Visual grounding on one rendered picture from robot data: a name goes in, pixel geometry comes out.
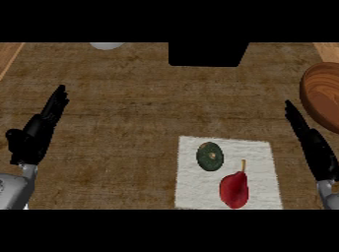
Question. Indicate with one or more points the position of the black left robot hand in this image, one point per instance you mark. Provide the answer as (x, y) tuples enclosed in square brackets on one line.
[(33, 133)]

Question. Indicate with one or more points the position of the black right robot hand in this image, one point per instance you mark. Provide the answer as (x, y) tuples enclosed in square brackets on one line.
[(317, 149)]

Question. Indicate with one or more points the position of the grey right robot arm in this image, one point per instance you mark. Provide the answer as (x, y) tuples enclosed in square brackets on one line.
[(335, 197)]

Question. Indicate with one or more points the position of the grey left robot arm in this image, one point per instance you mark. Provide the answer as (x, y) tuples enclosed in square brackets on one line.
[(7, 190)]

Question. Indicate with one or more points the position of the brown wooden bowl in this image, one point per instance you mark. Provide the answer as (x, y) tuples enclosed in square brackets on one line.
[(334, 98)]

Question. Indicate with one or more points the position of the red pear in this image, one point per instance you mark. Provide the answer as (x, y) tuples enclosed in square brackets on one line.
[(235, 192)]

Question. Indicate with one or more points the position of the white placemat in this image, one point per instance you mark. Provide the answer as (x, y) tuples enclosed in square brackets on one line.
[(226, 190)]

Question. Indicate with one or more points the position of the dark green avocado half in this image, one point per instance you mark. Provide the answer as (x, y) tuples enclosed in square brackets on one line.
[(211, 156)]

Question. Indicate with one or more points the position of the pale grey round object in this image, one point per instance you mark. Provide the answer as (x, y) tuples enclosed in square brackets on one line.
[(107, 45)]

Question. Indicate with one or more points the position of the black box appliance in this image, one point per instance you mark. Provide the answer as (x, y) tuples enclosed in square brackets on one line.
[(208, 54)]

